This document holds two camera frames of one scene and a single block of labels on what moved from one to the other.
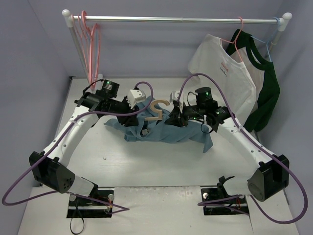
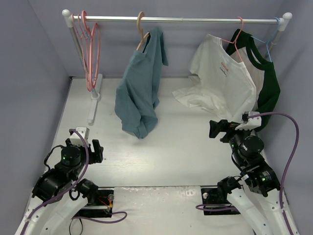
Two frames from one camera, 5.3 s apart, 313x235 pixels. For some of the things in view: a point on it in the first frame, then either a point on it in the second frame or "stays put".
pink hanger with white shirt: x=234 y=42 stays put
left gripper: x=129 y=113 -> x=92 y=153
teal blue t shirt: x=148 y=124 -> x=138 y=94
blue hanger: x=266 y=42 stays put
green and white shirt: x=264 y=75 stays put
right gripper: x=177 y=114 -> x=225 y=130
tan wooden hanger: x=160 y=112 -> x=140 y=14
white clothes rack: x=282 y=22 stays put
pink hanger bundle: x=89 y=37 stays put
